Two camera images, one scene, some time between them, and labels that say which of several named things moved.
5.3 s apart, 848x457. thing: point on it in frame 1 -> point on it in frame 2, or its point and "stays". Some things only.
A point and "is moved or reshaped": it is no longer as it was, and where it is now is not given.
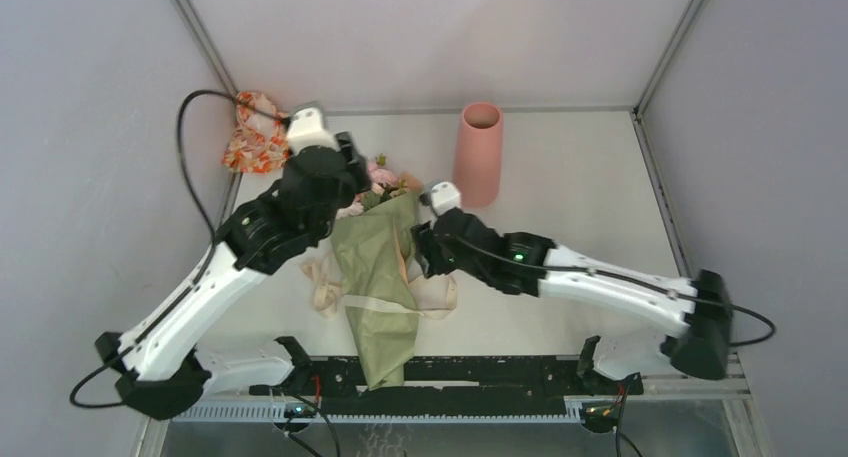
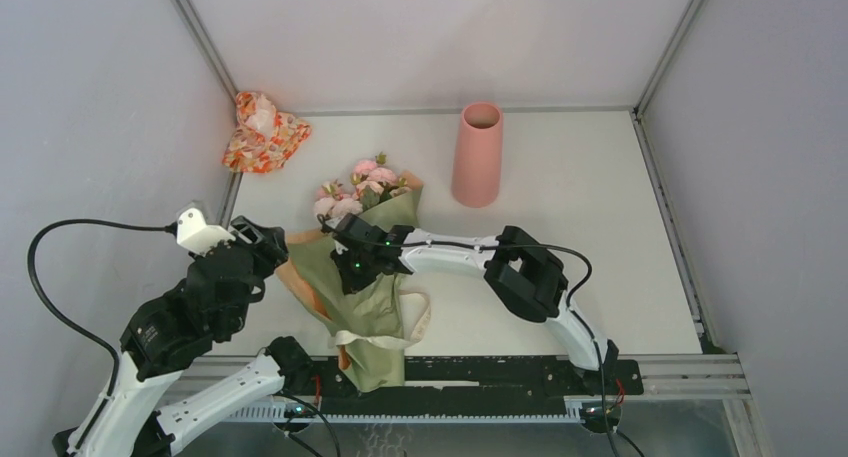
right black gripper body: [446, 263] -> [358, 267]
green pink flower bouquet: [372, 240] is moved or reshaped
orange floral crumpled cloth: [259, 144] stays
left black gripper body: [355, 182] -> [271, 255]
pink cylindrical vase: [477, 153] stays
